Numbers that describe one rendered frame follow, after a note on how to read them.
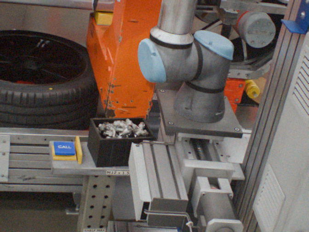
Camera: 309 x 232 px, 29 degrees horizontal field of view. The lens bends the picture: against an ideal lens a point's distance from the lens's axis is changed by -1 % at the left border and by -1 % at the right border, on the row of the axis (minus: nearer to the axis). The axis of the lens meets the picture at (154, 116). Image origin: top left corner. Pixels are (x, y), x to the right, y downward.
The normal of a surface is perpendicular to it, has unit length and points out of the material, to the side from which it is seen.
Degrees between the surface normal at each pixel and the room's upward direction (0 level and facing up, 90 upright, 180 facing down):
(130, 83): 90
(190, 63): 71
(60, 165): 0
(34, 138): 90
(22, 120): 90
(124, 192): 0
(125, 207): 0
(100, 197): 90
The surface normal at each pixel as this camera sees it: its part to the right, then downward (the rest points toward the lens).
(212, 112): 0.40, 0.22
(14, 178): 0.21, 0.51
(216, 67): 0.42, 0.50
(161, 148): 0.17, -0.86
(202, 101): -0.02, 0.19
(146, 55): -0.91, 0.18
